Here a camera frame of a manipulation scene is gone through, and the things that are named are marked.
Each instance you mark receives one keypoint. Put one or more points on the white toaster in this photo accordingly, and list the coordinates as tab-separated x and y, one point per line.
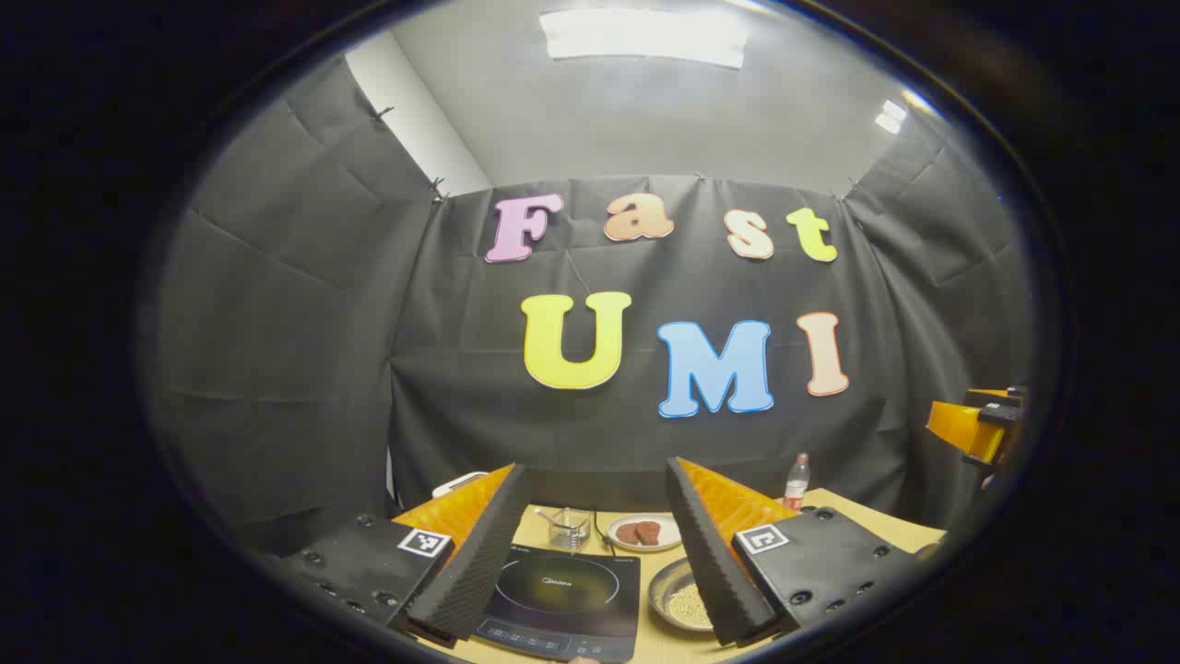
461	484

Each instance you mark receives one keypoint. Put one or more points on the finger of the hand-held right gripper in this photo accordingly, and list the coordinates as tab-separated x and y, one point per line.
963	429
996	397

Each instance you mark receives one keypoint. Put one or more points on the large ceiling light panel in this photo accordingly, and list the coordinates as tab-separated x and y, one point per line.
645	37

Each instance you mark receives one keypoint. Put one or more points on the pink striped stick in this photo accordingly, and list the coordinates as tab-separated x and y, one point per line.
546	515

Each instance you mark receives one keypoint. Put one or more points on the black backdrop cloth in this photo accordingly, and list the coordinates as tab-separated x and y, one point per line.
304	323

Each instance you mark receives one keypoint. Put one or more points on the clear bottle with red label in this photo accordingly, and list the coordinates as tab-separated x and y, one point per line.
796	489

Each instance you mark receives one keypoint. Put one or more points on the black induction cooktop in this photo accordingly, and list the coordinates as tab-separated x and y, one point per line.
562	590

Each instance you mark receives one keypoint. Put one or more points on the large red meat slice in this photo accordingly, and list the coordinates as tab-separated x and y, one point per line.
648	532

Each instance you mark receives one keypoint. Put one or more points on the small ceiling light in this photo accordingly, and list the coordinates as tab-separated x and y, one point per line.
890	118

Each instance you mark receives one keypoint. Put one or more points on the round white plate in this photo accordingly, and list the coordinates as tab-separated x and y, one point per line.
668	538

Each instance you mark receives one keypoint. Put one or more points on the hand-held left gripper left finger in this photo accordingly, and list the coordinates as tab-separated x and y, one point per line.
479	563

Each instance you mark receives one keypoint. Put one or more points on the large pile of yellow soybeans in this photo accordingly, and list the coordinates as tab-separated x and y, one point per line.
690	607

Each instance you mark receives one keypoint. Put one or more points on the small red meat slice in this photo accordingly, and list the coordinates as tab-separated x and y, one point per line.
627	533

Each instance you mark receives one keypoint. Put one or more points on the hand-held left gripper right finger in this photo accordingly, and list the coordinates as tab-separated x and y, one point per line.
714	572

